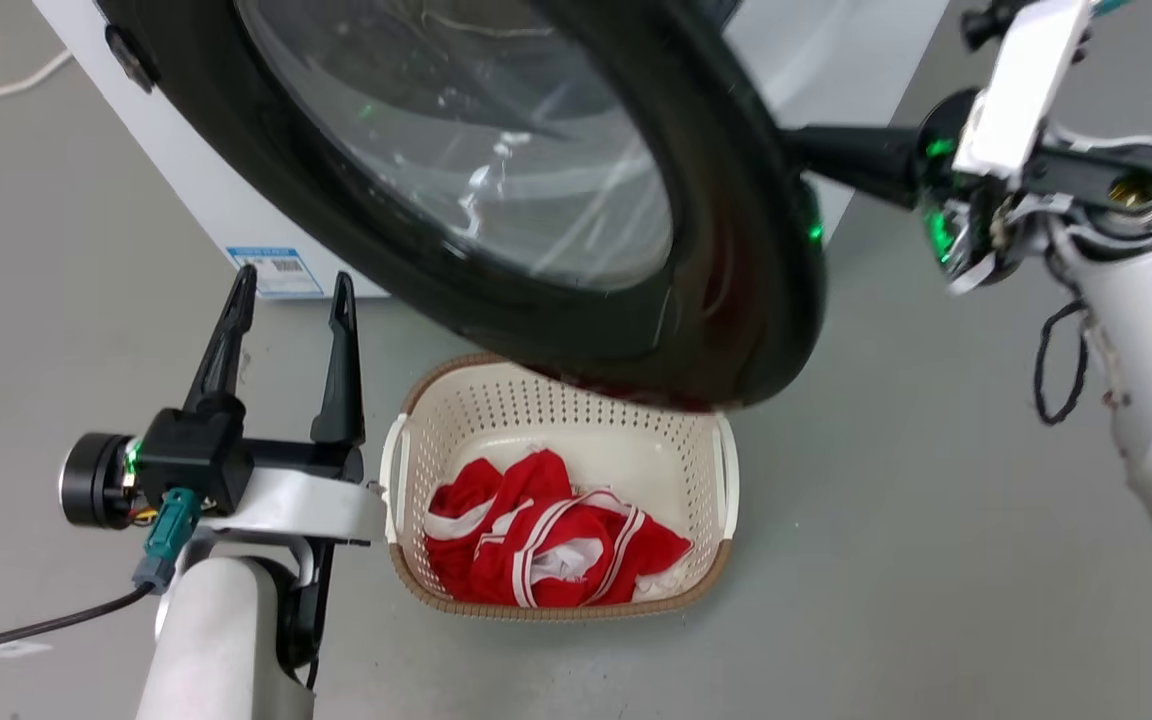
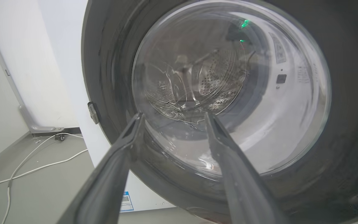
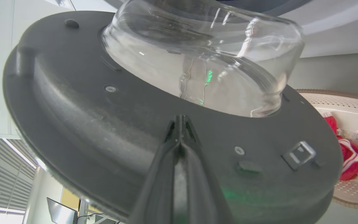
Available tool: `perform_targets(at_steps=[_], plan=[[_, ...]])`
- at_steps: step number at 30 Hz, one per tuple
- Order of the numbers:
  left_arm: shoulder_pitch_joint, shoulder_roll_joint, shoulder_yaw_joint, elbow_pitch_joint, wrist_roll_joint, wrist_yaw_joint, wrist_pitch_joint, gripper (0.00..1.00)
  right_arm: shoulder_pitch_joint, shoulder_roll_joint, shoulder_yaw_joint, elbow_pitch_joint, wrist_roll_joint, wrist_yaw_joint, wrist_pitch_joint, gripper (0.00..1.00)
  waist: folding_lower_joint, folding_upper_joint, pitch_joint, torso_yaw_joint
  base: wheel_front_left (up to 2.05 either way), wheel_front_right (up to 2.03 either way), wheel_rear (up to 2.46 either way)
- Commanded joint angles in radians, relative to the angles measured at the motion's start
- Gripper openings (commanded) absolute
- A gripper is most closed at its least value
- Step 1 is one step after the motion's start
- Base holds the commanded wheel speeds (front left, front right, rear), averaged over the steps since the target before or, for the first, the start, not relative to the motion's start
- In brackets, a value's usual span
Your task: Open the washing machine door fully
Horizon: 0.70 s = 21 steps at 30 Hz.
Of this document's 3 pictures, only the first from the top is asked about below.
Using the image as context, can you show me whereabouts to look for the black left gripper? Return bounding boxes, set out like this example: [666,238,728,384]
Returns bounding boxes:
[136,264,367,517]

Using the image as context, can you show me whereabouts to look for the white washing machine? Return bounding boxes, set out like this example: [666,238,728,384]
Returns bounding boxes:
[31,0,952,301]

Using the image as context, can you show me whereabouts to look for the black cable with green plug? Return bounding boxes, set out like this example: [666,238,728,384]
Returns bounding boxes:
[0,487,204,663]

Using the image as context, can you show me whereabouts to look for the beige perforated laundry basket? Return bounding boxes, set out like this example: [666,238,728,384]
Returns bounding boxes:
[379,352,740,622]

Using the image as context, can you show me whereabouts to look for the blue white label sticker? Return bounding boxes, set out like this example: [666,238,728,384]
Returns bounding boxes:
[226,247,326,301]

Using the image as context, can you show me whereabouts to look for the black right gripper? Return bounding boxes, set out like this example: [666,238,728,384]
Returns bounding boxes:
[779,88,1049,291]

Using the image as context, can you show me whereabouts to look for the thin black looped cable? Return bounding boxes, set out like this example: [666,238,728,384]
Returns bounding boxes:
[1033,298,1090,427]

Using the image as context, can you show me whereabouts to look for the red white garment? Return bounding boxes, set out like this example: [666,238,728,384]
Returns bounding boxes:
[424,448,694,609]

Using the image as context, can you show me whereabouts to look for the black round washing machine door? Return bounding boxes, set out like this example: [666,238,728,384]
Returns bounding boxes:
[96,0,827,413]

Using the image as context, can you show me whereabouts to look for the black door hinge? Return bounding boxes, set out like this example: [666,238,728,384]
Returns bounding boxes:
[103,24,160,95]

